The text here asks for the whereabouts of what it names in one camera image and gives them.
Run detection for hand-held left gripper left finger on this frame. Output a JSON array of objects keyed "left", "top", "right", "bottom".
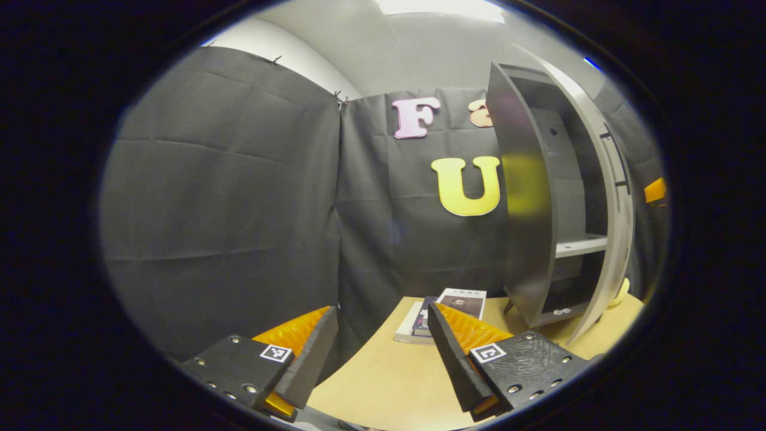
[{"left": 180, "top": 305, "right": 339, "bottom": 423}]

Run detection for beige cover book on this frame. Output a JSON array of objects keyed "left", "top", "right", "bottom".
[{"left": 393, "top": 301, "right": 434, "bottom": 345}]

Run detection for dark grey cabinet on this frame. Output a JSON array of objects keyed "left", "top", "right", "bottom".
[{"left": 485, "top": 60, "right": 612, "bottom": 329}]

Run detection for ceiling light panel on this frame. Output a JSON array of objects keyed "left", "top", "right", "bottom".
[{"left": 375, "top": 0, "right": 507, "bottom": 25}]

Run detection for yellow round sponge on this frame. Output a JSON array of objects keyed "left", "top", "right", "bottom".
[{"left": 607, "top": 277, "right": 631, "bottom": 309}]

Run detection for grey cabinet door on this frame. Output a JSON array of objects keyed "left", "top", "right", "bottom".
[{"left": 513, "top": 43, "right": 636, "bottom": 348}]

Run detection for black backdrop cloth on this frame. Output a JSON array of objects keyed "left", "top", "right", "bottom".
[{"left": 99, "top": 45, "right": 668, "bottom": 367}]

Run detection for dark purple cover book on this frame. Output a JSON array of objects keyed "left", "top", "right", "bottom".
[{"left": 412, "top": 296, "right": 442, "bottom": 337}]

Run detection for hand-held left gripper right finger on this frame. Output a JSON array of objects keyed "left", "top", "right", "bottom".
[{"left": 427, "top": 301, "right": 590, "bottom": 423}]

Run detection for white portrait cover book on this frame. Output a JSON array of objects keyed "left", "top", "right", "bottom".
[{"left": 435, "top": 287, "right": 488, "bottom": 322}]

